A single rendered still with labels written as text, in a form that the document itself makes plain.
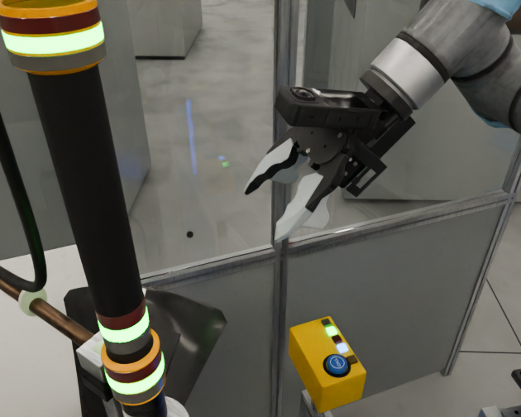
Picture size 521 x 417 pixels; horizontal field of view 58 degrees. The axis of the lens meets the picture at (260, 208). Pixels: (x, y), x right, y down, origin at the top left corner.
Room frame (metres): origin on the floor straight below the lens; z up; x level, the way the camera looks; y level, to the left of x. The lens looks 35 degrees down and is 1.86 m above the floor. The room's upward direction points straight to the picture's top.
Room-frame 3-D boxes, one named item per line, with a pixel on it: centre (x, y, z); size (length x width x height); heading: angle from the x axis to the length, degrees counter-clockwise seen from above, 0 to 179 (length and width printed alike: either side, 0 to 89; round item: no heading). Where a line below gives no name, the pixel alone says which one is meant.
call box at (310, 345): (0.63, -0.14, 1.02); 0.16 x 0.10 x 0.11; 21
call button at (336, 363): (0.59, -0.15, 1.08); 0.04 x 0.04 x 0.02
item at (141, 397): (0.23, 0.10, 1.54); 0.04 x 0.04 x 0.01
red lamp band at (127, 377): (0.23, 0.10, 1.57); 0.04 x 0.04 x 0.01
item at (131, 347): (0.23, 0.10, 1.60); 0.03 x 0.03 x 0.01
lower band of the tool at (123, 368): (0.23, 0.10, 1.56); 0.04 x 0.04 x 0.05
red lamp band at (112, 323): (0.23, 0.10, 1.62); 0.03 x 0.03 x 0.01
